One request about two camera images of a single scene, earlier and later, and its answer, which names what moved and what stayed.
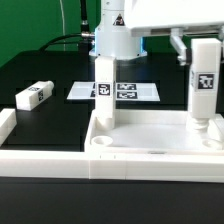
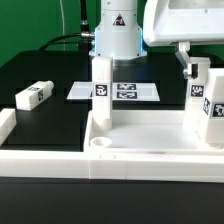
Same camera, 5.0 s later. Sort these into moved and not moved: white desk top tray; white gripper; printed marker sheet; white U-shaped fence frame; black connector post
Moved: white gripper
Not moved: black connector post; white U-shaped fence frame; white desk top tray; printed marker sheet
